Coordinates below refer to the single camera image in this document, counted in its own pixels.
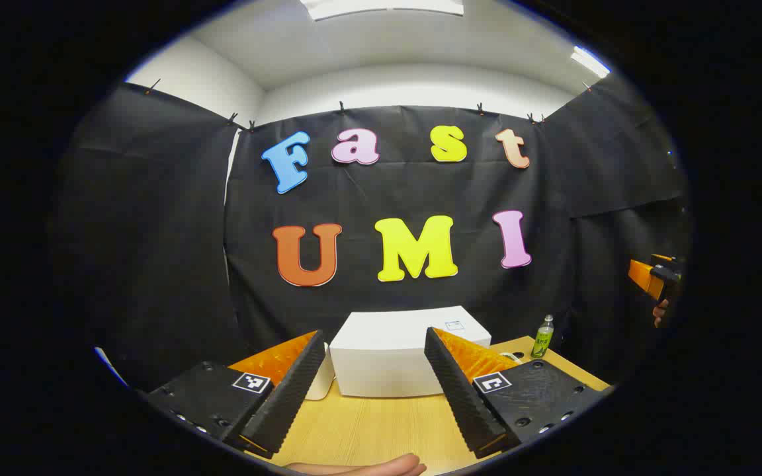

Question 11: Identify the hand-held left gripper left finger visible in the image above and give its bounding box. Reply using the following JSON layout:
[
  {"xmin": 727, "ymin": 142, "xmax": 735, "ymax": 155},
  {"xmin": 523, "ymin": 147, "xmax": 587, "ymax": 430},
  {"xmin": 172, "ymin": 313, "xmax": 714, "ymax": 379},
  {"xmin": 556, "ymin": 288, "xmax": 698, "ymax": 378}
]
[{"xmin": 146, "ymin": 329, "xmax": 327, "ymax": 459}]

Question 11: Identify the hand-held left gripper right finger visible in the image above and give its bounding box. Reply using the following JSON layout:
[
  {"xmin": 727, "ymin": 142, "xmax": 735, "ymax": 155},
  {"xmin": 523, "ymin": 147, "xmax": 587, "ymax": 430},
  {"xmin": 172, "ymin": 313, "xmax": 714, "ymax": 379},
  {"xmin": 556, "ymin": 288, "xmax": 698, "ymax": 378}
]
[{"xmin": 424, "ymin": 327, "xmax": 605, "ymax": 460}]

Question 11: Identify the white toaster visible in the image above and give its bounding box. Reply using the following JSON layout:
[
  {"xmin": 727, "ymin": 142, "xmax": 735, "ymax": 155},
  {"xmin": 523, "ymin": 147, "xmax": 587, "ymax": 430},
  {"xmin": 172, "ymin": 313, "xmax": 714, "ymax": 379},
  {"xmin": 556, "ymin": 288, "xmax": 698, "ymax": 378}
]
[{"xmin": 305, "ymin": 344, "xmax": 335, "ymax": 401}]

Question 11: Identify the green label drink bottle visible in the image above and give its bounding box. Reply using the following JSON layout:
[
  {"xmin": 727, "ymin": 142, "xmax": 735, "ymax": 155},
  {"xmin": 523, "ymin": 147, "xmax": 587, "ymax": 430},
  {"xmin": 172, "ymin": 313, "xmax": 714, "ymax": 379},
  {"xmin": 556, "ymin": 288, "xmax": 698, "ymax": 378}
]
[{"xmin": 530, "ymin": 315, "xmax": 555, "ymax": 359}]

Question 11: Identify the large ceiling light panel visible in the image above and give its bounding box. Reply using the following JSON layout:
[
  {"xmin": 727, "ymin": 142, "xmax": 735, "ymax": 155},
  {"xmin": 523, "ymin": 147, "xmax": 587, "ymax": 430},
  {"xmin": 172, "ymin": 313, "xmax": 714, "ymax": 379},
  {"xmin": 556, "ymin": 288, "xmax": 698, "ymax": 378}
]
[{"xmin": 300, "ymin": 0, "xmax": 465, "ymax": 21}]

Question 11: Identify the white microwave oven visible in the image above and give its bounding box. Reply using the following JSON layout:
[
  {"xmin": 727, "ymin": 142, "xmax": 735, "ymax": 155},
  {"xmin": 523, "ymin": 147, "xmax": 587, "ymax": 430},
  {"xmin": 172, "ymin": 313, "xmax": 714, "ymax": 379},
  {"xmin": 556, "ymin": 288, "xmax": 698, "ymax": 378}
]
[{"xmin": 329, "ymin": 305, "xmax": 492, "ymax": 398}]

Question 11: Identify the small ceiling light panel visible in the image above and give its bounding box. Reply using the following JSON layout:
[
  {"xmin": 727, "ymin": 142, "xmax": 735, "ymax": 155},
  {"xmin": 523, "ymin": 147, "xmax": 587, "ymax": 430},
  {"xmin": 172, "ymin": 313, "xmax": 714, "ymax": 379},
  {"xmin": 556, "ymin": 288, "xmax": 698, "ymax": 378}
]
[{"xmin": 571, "ymin": 45, "xmax": 611, "ymax": 79}]

